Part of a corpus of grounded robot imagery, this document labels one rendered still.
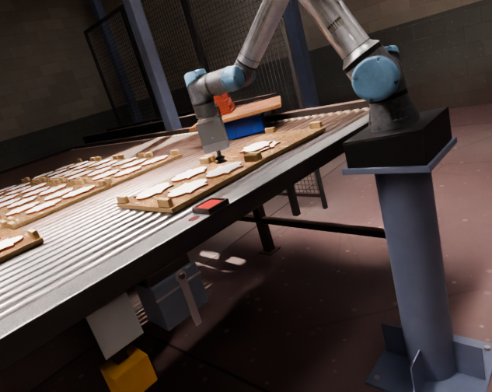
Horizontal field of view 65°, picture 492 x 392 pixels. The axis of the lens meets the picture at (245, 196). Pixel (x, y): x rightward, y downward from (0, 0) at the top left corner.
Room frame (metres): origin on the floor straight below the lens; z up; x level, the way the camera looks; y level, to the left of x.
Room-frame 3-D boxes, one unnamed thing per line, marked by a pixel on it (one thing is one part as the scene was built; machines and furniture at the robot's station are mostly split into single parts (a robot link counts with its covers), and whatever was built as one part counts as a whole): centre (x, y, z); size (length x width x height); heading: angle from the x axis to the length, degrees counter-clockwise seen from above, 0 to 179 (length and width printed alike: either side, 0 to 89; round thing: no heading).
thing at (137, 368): (0.78, 0.38, 0.74); 0.09 x 0.08 x 0.24; 130
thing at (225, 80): (1.31, -0.05, 1.23); 0.11 x 0.11 x 0.08; 61
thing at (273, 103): (2.28, -0.10, 1.03); 0.50 x 0.50 x 0.02; 80
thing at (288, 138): (1.61, -0.14, 0.93); 0.41 x 0.35 x 0.02; 130
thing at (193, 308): (0.90, 0.25, 0.77); 0.14 x 0.11 x 0.18; 130
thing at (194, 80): (1.34, 0.04, 1.23); 0.09 x 0.08 x 0.11; 61
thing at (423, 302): (1.18, -0.51, 0.44); 0.38 x 0.38 x 0.87; 44
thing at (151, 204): (1.34, 0.18, 0.93); 0.41 x 0.35 x 0.02; 131
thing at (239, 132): (2.22, -0.07, 0.97); 0.31 x 0.31 x 0.10; 80
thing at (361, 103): (3.37, 0.54, 0.90); 4.04 x 0.06 x 0.10; 40
